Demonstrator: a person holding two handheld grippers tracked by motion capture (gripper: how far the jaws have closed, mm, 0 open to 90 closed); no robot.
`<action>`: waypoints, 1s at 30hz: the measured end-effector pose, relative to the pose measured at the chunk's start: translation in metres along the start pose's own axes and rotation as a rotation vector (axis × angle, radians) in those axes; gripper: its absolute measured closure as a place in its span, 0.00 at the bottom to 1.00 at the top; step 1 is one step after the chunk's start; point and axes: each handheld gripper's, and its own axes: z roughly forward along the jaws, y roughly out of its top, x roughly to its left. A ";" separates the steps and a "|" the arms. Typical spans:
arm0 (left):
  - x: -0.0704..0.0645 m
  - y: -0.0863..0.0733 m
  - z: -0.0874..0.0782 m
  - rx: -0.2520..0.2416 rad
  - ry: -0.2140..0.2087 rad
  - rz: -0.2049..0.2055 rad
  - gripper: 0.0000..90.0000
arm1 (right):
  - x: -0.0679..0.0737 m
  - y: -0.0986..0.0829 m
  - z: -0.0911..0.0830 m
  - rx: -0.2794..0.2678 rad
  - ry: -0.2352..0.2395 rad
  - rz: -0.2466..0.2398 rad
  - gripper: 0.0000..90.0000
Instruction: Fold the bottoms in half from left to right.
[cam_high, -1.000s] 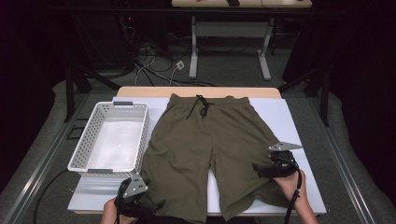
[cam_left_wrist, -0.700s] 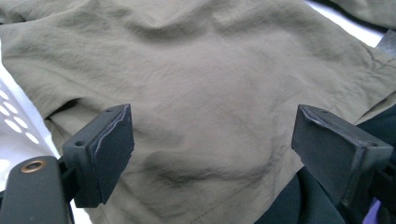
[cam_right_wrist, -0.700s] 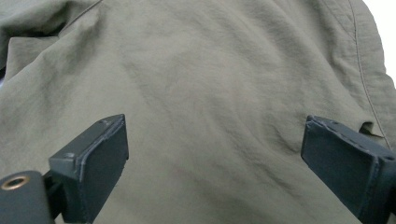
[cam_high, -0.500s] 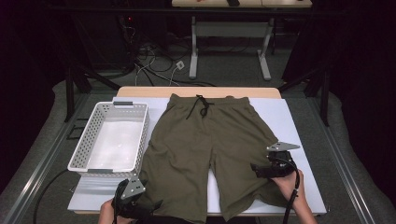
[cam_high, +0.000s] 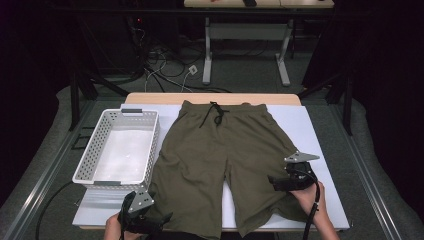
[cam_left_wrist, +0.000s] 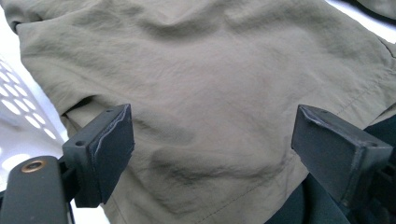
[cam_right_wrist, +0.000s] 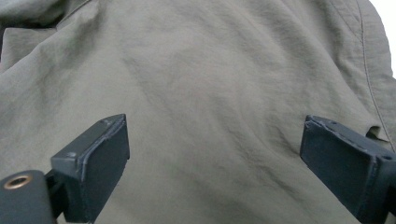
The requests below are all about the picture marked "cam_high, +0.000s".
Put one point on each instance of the olive green shorts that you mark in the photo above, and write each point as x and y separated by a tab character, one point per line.
206	156

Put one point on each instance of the black metal crossbar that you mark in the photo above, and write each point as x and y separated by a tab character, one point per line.
160	12

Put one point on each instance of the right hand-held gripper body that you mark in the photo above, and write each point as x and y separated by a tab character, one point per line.
300	178

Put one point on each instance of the black metal stand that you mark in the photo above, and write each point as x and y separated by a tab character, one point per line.
74	100
348	106

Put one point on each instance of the person's left hand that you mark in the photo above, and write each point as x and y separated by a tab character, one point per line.
113	231

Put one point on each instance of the aluminium floor rail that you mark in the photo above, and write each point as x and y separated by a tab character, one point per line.
362	166
50	168

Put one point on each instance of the person's right hand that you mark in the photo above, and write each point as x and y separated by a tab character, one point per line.
310	200

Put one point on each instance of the black curtain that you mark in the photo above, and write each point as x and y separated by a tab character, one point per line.
26	100
393	83

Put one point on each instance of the white power adapter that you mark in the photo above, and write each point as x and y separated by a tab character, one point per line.
192	69

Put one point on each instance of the white perforated plastic basket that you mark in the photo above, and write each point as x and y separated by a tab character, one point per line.
123	156

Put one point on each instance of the wooden desk with white legs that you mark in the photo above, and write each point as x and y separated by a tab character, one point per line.
246	31

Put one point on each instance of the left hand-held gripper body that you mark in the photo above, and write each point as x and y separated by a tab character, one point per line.
138	221

